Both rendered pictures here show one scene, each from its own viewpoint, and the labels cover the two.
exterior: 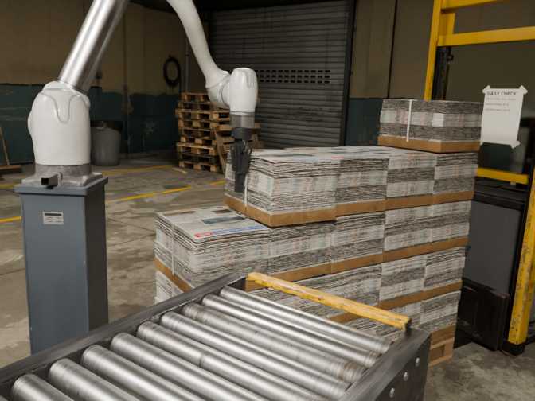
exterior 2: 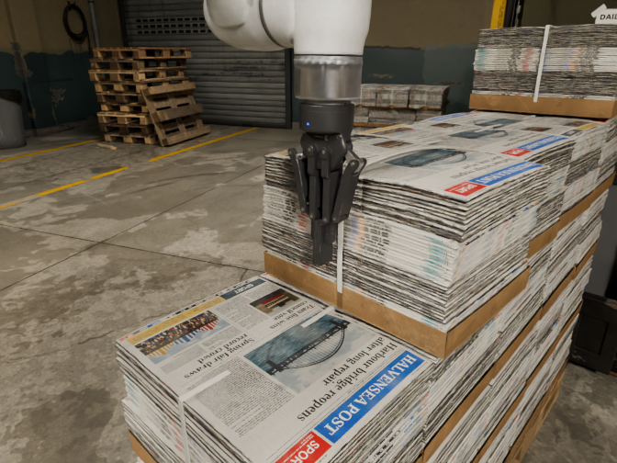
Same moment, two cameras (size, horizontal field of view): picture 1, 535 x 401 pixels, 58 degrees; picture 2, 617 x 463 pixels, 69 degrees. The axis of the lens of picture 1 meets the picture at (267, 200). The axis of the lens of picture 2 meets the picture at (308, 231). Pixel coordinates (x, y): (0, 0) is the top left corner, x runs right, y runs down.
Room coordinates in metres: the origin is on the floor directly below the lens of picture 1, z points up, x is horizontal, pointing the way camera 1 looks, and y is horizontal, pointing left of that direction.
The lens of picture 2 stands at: (1.18, 0.28, 1.22)
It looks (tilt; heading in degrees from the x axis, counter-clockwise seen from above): 22 degrees down; 346
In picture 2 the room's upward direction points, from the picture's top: straight up
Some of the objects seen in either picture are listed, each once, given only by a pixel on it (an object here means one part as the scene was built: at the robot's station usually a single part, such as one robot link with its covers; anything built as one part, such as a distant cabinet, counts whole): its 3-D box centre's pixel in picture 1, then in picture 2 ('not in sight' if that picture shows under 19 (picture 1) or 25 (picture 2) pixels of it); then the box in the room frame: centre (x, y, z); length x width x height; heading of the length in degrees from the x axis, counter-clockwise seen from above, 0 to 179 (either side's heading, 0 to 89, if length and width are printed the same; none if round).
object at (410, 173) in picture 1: (380, 175); (504, 164); (2.20, -0.51, 0.95); 0.38 x 0.29 x 0.23; 31
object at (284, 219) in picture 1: (293, 212); (446, 289); (1.76, -0.10, 0.86); 0.29 x 0.16 x 0.04; 121
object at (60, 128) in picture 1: (60, 125); not in sight; (1.47, 0.63, 1.17); 0.18 x 0.16 x 0.22; 29
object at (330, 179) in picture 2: (241, 159); (331, 185); (1.78, 0.10, 1.05); 0.04 x 0.01 x 0.11; 123
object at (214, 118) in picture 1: (218, 130); (146, 94); (8.73, 0.92, 0.65); 1.33 x 0.94 x 1.30; 149
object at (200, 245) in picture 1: (299, 301); (405, 408); (1.96, -0.16, 0.42); 1.17 x 0.39 x 0.83; 123
